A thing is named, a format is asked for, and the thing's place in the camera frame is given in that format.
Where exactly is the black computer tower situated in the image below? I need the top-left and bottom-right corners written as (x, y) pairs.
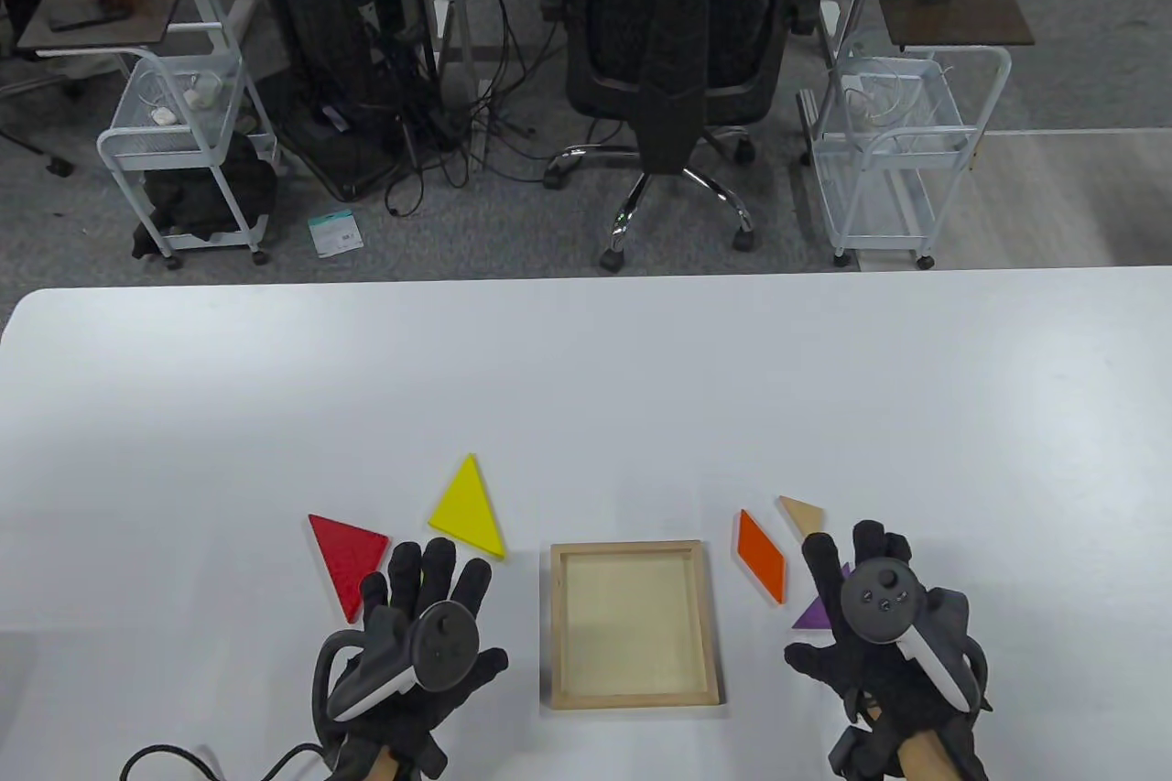
top-left (252, 0), bottom-right (440, 201)

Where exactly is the person's right hand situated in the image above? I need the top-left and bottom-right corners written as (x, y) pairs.
top-left (785, 521), bottom-right (992, 781)

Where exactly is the black bag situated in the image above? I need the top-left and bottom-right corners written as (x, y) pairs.
top-left (131, 131), bottom-right (278, 260)

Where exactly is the black glove cable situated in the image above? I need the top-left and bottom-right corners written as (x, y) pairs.
top-left (121, 743), bottom-right (340, 781)

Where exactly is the black office chair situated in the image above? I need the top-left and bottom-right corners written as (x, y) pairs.
top-left (540, 0), bottom-right (825, 272)

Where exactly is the wooden square tray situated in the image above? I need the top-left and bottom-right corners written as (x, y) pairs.
top-left (550, 541), bottom-right (722, 710)

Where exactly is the yellow triangle tangram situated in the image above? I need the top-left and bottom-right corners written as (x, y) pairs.
top-left (428, 452), bottom-right (506, 560)

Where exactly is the beige small triangle tangram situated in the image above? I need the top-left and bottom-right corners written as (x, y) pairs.
top-left (778, 495), bottom-right (825, 541)

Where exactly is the teal white packet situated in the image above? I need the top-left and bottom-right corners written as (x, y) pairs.
top-left (308, 211), bottom-right (364, 257)

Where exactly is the orange parallelogram tangram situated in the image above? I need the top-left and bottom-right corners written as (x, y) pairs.
top-left (736, 509), bottom-right (787, 606)

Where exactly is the person's right forearm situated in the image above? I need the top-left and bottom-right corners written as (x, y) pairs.
top-left (897, 726), bottom-right (953, 781)

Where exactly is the black white hand controller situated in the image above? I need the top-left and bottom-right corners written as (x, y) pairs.
top-left (841, 563), bottom-right (992, 713)
top-left (314, 602), bottom-right (482, 724)

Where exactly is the person's left hand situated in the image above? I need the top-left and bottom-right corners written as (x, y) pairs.
top-left (325, 538), bottom-right (509, 779)

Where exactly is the black phone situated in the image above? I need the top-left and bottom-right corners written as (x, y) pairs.
top-left (50, 3), bottom-right (129, 31)

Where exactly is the grey swivel office chair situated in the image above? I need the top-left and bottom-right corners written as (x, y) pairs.
top-left (0, 0), bottom-right (79, 178)

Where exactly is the white wire cart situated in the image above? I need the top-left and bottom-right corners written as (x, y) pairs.
top-left (797, 30), bottom-right (1013, 271)
top-left (97, 21), bottom-right (280, 269)

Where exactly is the red triangle tangram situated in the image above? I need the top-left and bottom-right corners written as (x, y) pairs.
top-left (308, 514), bottom-right (390, 624)

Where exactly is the purple triangle tangram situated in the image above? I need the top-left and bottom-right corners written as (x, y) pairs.
top-left (792, 561), bottom-right (852, 631)

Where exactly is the tangle of black cables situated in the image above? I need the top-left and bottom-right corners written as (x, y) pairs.
top-left (385, 0), bottom-right (569, 219)

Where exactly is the white coiled cable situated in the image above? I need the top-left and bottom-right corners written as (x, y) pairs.
top-left (842, 71), bottom-right (926, 127)

